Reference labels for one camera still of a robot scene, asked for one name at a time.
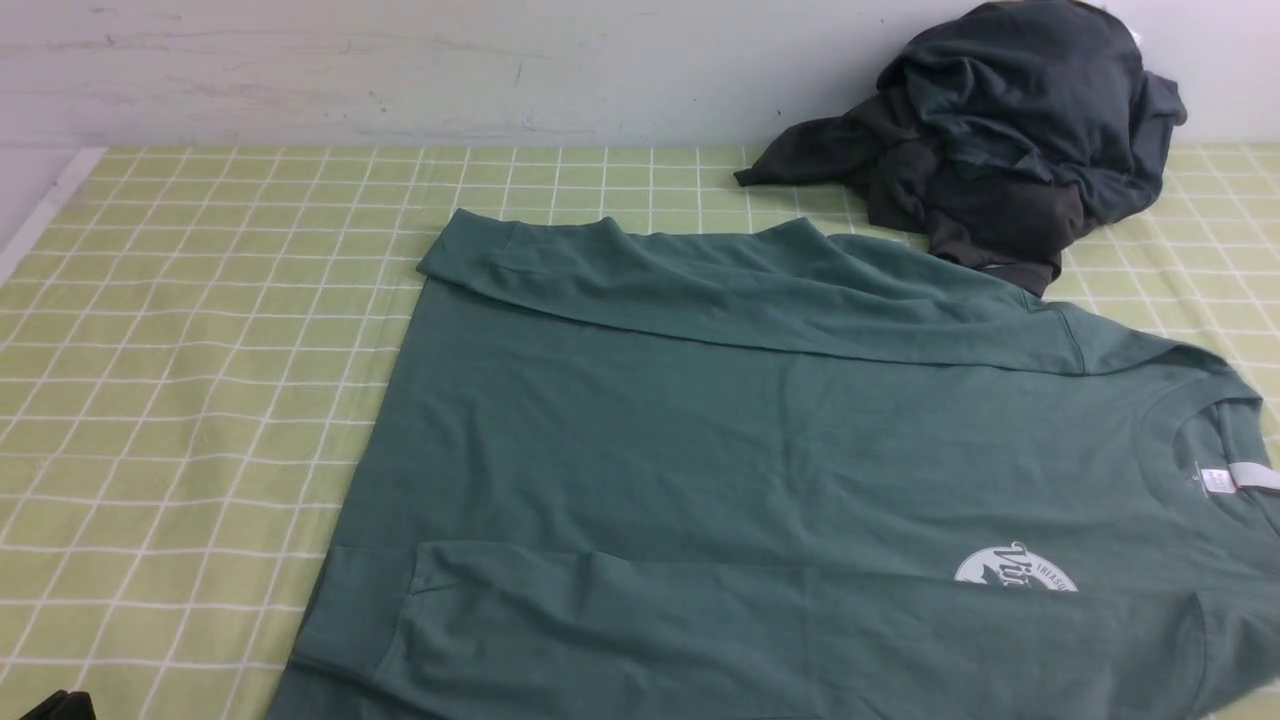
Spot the green checkered tablecloth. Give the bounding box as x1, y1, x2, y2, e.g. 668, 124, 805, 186
1, 147, 1277, 719

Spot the dark grey clothes pile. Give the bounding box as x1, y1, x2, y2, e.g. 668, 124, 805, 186
735, 1, 1187, 297

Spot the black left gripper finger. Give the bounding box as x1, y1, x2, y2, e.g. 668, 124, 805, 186
20, 691, 97, 720

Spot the green long-sleeve top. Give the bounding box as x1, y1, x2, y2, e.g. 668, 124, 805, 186
266, 210, 1279, 719

